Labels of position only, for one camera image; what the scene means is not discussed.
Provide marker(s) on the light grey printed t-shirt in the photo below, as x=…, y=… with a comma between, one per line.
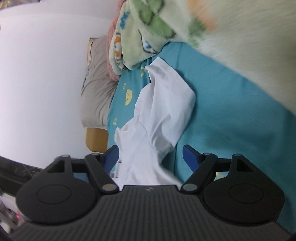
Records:
x=161, y=114

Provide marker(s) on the teal patterned bed sheet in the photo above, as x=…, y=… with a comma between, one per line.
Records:
x=233, y=115

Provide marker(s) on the pink fluffy blanket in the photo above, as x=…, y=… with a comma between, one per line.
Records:
x=110, y=41

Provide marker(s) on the green cartoon fleece blanket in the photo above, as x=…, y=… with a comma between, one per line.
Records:
x=254, y=38

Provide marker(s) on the grey pillow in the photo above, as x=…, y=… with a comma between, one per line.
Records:
x=98, y=88

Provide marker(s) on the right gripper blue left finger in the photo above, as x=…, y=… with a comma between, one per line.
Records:
x=99, y=167

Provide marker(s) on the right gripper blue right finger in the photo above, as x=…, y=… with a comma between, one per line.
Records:
x=202, y=166

